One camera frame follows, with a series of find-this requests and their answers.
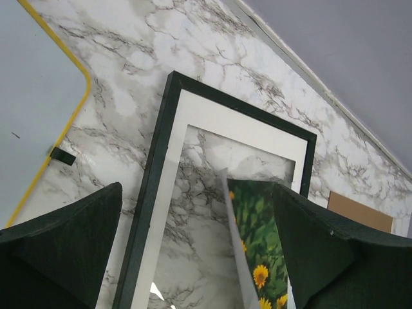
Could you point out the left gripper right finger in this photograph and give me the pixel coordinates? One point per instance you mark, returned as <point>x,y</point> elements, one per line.
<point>335,262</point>

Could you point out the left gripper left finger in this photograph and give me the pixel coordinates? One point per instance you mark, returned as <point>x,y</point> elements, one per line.
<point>58,260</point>

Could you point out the sunflower photo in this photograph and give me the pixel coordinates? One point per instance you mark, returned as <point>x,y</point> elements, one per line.
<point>258,252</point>

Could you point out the clear glass pane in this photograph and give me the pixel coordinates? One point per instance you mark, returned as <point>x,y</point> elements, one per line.
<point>196,266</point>

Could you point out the white mat board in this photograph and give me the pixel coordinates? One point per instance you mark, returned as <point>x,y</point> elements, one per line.
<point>192,254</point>

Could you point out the black picture frame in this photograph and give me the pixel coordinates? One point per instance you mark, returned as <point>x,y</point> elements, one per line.
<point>188,102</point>

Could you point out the brown backing board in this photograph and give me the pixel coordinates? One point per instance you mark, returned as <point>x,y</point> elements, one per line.
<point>360,213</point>

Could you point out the yellow rimmed whiteboard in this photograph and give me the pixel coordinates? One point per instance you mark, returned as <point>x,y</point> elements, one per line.
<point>43,87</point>

